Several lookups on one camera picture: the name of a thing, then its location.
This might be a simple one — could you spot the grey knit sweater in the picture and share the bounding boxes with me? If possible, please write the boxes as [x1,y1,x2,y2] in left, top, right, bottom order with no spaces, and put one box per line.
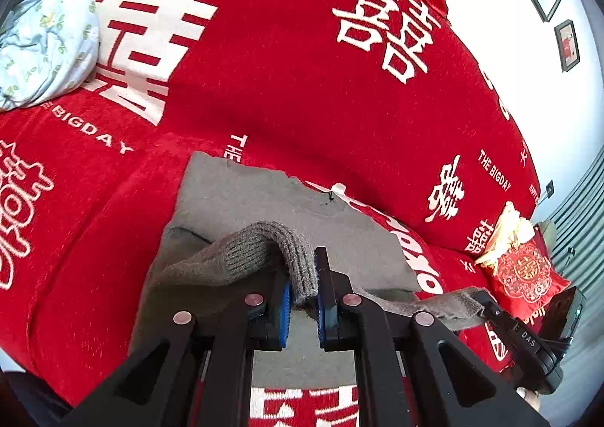
[128,150,487,390]

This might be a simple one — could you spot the person's right hand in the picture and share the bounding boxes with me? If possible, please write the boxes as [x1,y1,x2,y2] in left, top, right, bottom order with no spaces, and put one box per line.
[516,386,541,412]

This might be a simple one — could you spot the red embroidered wedding pillow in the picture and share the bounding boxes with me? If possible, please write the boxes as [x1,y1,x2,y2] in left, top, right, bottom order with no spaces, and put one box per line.
[476,201,570,323]

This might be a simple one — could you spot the red wedding bedspread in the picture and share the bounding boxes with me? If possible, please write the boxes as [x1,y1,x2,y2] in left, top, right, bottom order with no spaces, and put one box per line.
[1,0,565,402]

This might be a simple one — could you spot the white floral crumpled cloth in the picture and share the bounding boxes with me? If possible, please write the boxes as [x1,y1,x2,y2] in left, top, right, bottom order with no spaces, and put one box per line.
[1,0,100,112]

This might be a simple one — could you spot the small framed wall picture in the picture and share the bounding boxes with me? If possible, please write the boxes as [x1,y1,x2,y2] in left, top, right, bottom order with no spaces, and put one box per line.
[555,19,581,71]

